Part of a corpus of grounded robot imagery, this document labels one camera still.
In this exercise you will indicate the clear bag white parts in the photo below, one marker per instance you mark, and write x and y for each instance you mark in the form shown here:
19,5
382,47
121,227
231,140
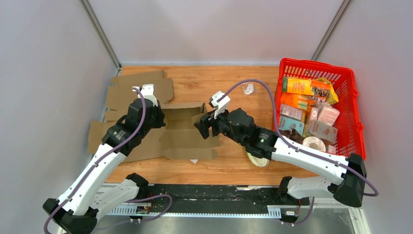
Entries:
248,89

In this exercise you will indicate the orange sponge pack lower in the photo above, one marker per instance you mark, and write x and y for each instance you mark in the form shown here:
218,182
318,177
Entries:
295,100

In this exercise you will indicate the flat brown cardboard sheet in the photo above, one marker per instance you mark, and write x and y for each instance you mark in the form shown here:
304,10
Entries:
119,96

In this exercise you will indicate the green lettuce head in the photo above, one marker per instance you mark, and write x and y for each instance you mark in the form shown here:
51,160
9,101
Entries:
259,162

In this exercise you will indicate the white tape roll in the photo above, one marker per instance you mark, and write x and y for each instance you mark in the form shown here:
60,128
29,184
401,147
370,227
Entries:
314,143

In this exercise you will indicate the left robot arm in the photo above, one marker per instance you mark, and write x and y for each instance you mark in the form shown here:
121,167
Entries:
79,209

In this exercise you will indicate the pink white package lower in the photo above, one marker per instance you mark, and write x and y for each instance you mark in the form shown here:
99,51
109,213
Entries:
328,134

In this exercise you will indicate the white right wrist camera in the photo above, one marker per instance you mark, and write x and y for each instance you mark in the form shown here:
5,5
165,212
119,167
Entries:
220,102

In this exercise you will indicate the teal box package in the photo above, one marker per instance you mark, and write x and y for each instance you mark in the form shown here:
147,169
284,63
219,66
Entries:
286,123

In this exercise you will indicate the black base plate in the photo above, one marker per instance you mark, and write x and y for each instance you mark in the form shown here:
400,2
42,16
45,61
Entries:
215,201

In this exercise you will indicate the aluminium frame post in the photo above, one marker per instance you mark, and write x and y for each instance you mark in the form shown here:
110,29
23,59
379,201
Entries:
338,17
87,6

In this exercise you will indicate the pink snack package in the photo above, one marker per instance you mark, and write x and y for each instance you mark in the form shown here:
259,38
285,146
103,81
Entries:
328,115

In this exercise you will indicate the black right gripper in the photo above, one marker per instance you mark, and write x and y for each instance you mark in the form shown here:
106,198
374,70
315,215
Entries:
206,122

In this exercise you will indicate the brown cardboard box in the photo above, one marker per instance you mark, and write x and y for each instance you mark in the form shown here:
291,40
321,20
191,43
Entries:
181,139

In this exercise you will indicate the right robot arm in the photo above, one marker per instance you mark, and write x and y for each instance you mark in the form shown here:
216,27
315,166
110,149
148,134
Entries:
340,177

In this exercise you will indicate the red plastic basket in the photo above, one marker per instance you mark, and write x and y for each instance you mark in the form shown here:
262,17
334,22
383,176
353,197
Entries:
350,128

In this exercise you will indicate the aluminium frame post right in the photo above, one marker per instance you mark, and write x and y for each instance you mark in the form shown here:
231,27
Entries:
338,17

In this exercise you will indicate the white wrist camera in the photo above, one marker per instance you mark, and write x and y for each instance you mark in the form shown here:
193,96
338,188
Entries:
146,92
220,102

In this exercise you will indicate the aluminium frame post left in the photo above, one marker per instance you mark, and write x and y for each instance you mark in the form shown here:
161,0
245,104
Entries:
87,6

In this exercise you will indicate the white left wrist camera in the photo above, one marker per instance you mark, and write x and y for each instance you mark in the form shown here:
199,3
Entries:
146,92

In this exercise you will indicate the brown chocolate package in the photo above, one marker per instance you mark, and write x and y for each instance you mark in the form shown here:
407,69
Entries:
294,135

